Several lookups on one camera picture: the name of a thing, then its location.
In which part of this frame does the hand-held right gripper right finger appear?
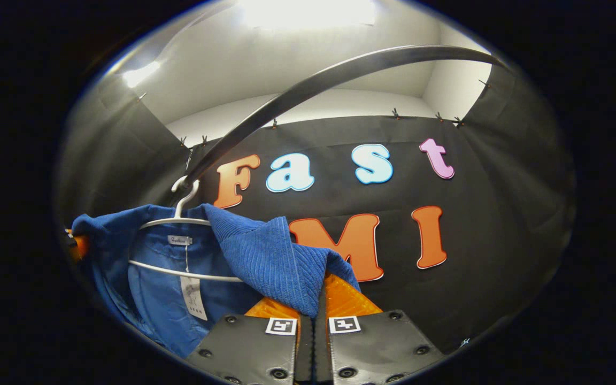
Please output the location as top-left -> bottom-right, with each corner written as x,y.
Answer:
313,272 -> 446,385

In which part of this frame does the white hanger with crossbar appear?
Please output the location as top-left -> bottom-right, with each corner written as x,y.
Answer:
128,176 -> 244,284

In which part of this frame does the black backdrop cloth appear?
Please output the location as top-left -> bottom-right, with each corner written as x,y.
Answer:
57,67 -> 577,356

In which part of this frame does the white paper hang tag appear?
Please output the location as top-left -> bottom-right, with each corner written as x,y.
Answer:
180,276 -> 209,322

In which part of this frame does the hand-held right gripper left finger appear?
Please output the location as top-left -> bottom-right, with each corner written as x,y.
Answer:
187,297 -> 315,385

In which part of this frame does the blue corduroy jacket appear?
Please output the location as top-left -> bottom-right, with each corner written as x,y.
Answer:
71,203 -> 362,359

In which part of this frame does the large ceiling light panel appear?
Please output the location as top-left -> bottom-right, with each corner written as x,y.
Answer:
237,0 -> 379,28

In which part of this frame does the black clothes rail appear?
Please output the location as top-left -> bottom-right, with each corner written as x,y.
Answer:
171,45 -> 507,206

